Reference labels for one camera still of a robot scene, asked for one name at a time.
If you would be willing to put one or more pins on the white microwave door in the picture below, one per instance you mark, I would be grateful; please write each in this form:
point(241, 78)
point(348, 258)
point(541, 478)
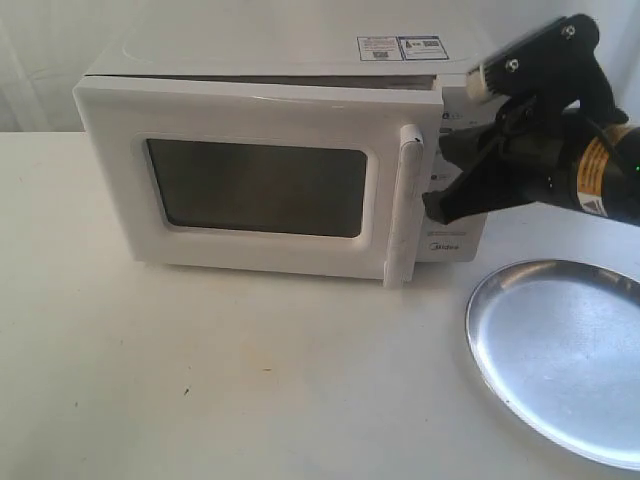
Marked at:
point(308, 180)

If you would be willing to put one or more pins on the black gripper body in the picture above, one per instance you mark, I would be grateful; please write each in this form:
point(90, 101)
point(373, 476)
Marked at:
point(557, 97)

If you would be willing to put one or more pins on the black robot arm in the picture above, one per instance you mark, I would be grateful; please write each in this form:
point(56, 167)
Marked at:
point(590, 181)

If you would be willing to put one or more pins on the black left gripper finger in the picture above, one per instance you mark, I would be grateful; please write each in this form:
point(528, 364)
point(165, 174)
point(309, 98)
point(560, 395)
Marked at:
point(471, 148)

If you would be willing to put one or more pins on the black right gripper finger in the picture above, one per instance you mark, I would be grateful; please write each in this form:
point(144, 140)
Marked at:
point(490, 185)

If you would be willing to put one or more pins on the warning label sticker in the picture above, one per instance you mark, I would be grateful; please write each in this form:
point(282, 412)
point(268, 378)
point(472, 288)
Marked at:
point(401, 48)

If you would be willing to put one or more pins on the white microwave oven body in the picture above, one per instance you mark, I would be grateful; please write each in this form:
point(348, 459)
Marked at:
point(325, 57)

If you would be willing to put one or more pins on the round silver metal tray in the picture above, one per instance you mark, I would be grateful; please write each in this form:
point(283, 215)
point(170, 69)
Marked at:
point(557, 342)

